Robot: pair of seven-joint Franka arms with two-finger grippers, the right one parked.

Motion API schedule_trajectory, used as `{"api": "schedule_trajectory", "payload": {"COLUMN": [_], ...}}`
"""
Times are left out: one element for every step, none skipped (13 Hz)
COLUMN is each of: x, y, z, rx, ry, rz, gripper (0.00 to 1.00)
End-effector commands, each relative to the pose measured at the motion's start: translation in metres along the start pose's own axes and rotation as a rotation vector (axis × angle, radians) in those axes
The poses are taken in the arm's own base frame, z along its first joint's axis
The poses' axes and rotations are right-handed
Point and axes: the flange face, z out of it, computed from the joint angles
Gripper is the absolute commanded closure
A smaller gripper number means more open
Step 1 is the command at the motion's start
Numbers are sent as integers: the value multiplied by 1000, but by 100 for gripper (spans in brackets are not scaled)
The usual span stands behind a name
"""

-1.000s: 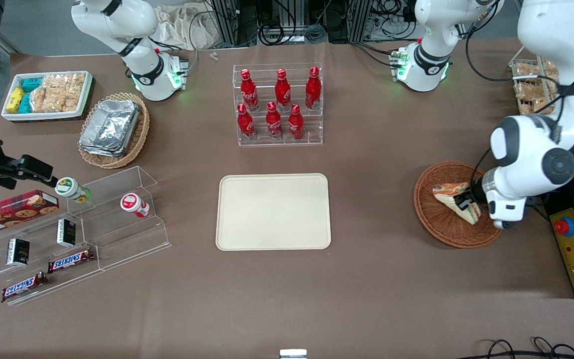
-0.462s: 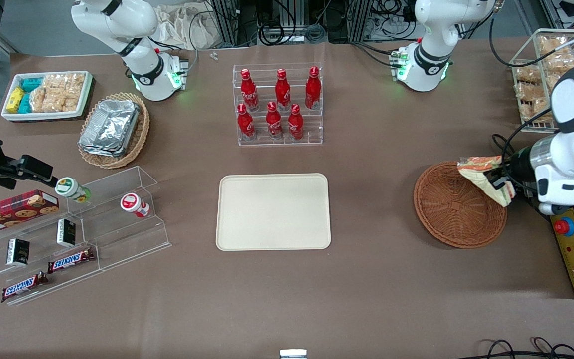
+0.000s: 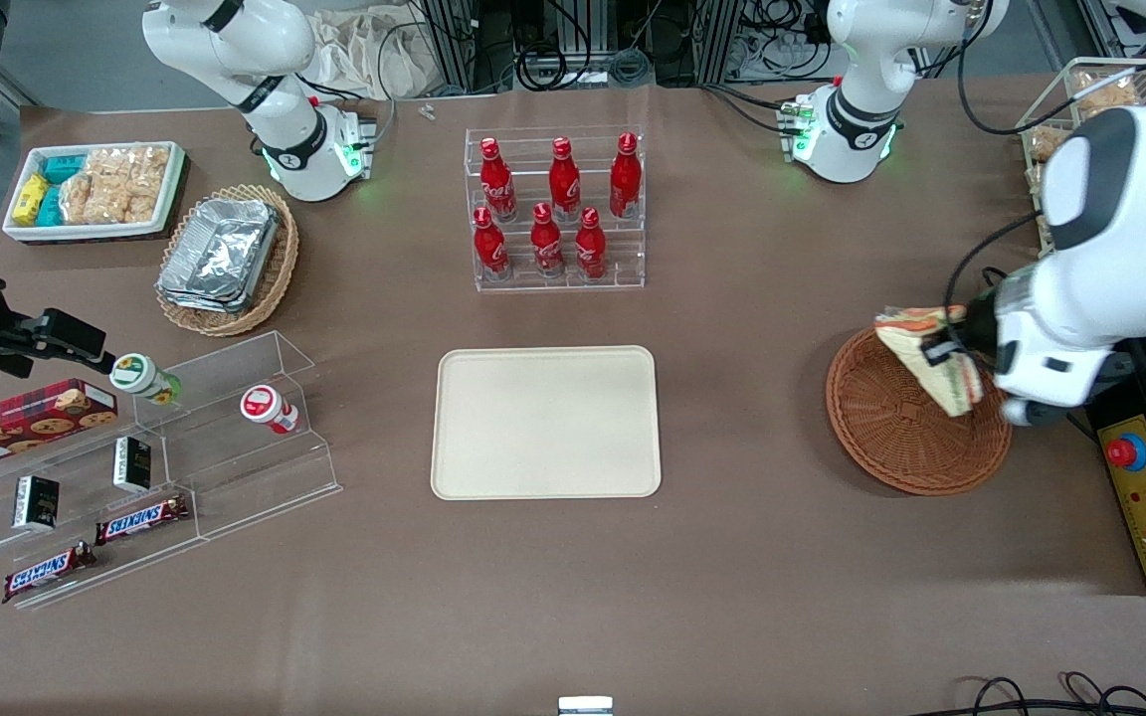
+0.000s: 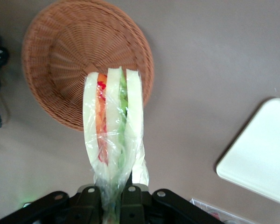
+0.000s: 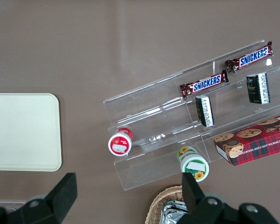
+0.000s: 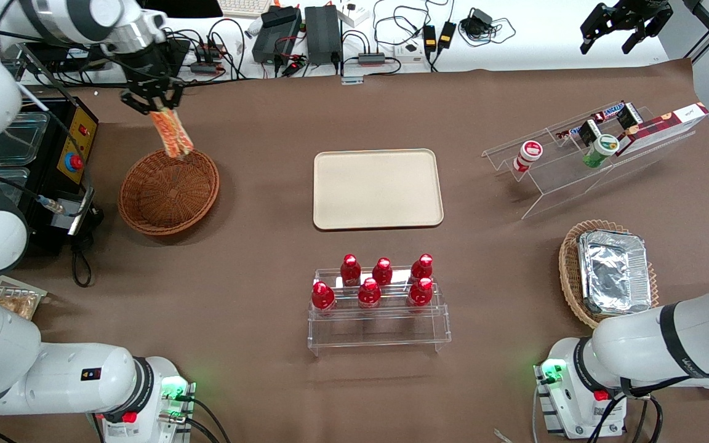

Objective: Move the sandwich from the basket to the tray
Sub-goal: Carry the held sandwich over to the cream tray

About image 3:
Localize black floor cable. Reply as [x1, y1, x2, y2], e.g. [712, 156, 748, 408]
[941, 673, 1146, 716]

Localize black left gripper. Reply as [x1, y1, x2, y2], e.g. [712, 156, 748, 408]
[920, 288, 1008, 368]

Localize black base cables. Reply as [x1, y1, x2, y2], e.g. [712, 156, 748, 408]
[700, 82, 805, 137]

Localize oval light wicker basket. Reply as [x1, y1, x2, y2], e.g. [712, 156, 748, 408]
[154, 184, 300, 337]

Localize red cookie box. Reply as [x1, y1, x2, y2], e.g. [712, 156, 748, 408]
[0, 379, 119, 474]

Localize red lid drink bottle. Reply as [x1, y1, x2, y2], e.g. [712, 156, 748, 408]
[240, 385, 301, 436]

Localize green lid drink bottle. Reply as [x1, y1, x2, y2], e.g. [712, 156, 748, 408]
[109, 353, 183, 407]

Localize brown snickers bar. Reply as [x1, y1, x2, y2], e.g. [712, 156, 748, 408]
[2, 542, 98, 605]
[95, 494, 192, 546]

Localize black coiled cable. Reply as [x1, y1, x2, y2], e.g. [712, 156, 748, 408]
[516, 42, 596, 92]

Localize white crumpled cloth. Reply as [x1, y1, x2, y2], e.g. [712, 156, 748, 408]
[309, 8, 441, 101]

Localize small black white box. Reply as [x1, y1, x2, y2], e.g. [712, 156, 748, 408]
[113, 436, 153, 494]
[13, 475, 61, 531]

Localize clear acrylic stepped shelf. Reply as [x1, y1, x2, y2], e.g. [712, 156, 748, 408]
[130, 331, 343, 544]
[0, 398, 202, 610]

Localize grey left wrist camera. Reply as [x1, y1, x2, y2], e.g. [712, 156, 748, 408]
[1003, 396, 1067, 430]

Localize cream plastic tray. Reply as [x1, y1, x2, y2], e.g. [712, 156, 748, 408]
[431, 345, 663, 500]

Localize clear acrylic bottle rack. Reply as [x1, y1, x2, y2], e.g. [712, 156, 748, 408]
[464, 126, 647, 292]

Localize yellow snack packet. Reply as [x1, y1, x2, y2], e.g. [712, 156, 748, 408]
[13, 174, 51, 227]

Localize round brown wicker basket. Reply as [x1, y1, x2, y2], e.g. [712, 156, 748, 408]
[825, 326, 1014, 496]

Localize red cola bottle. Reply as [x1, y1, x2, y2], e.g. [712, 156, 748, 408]
[548, 137, 582, 224]
[575, 207, 608, 281]
[609, 132, 643, 220]
[478, 137, 518, 224]
[473, 207, 511, 280]
[530, 203, 566, 279]

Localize white rectangular snack bin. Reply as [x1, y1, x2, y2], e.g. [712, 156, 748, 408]
[2, 141, 186, 244]

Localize triangular sandwich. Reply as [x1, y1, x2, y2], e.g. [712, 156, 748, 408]
[874, 305, 984, 418]

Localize aluminium frame post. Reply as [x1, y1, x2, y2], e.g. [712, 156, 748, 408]
[694, 0, 745, 87]
[422, 0, 480, 95]

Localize white wire rack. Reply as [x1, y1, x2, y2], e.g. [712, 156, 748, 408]
[1016, 57, 1146, 255]

